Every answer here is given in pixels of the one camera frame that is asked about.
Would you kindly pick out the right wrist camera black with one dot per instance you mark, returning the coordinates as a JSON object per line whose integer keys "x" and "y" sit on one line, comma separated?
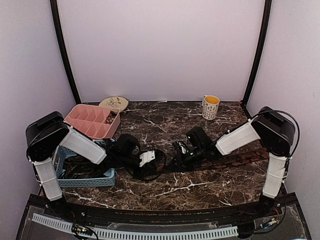
{"x": 198, "y": 138}

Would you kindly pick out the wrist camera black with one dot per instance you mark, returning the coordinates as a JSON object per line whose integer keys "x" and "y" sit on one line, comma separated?
{"x": 198, "y": 138}
{"x": 128, "y": 146}

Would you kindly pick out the white slotted cable duct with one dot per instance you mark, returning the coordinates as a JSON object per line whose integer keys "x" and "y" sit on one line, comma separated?
{"x": 98, "y": 233}

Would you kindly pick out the right black frame post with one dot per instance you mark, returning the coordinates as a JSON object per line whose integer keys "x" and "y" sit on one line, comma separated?
{"x": 259, "y": 51}

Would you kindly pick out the blue perforated plastic basket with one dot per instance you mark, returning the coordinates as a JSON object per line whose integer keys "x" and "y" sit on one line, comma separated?
{"x": 62, "y": 153}

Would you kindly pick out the pink divided organizer tray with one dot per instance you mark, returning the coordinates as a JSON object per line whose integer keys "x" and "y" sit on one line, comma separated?
{"x": 90, "y": 120}

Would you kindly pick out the rolled tie in tray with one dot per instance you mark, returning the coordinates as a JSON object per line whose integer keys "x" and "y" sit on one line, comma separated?
{"x": 111, "y": 117}

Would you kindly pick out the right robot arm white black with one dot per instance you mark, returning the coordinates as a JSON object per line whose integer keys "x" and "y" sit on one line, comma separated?
{"x": 276, "y": 130}

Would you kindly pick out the white mug yellow inside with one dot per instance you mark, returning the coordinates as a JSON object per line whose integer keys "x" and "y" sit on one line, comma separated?
{"x": 210, "y": 106}

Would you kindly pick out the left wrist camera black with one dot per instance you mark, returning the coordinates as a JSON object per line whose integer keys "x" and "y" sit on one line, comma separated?
{"x": 128, "y": 146}

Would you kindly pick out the black frame post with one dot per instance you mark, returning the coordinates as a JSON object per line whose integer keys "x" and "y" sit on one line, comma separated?
{"x": 63, "y": 50}
{"x": 259, "y": 51}

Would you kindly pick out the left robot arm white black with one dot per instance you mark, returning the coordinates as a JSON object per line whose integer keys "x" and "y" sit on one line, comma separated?
{"x": 51, "y": 141}

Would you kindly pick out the beige floral plate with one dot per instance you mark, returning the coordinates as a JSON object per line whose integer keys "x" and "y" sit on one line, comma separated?
{"x": 115, "y": 102}

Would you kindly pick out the black front rail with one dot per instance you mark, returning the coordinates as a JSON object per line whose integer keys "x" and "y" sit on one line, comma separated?
{"x": 91, "y": 215}

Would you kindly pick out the left black frame post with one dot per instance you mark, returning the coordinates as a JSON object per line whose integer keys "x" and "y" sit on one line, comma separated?
{"x": 63, "y": 50}

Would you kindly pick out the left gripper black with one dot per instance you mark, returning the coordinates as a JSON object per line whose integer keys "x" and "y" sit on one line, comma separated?
{"x": 146, "y": 168}

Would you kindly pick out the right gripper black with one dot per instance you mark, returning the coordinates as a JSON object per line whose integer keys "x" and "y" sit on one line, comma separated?
{"x": 179, "y": 159}

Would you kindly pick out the brown red patterned tie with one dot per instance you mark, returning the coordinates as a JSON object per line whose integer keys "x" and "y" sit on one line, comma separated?
{"x": 230, "y": 160}

